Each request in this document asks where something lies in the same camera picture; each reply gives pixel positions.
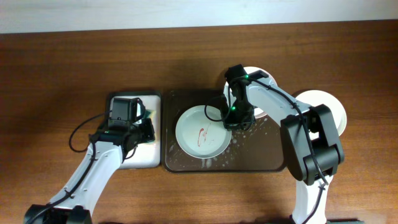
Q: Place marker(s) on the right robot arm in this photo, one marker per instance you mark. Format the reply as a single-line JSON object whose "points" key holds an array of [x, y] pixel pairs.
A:
{"points": [[311, 144]]}

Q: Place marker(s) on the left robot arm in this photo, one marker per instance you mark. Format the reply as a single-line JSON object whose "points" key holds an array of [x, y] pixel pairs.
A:
{"points": [[75, 203]]}

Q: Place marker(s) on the small black soapy tray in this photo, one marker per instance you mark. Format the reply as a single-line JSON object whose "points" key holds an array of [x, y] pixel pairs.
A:
{"points": [[146, 155]]}

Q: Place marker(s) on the large brown tray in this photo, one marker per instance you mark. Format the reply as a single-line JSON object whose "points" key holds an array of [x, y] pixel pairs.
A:
{"points": [[258, 149]]}

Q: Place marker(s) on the pale green plate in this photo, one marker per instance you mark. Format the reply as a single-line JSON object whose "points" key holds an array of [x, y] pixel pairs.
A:
{"points": [[200, 133]]}

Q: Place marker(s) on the cream white plate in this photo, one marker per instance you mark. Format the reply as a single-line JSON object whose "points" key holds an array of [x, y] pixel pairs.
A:
{"points": [[318, 97]]}

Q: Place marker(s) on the green yellow sponge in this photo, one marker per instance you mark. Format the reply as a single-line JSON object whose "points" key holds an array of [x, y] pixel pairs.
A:
{"points": [[150, 115]]}

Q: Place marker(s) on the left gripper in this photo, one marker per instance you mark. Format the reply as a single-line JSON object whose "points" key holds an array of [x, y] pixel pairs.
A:
{"points": [[148, 135]]}

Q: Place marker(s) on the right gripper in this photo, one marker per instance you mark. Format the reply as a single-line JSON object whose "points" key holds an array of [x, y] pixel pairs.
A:
{"points": [[231, 124]]}

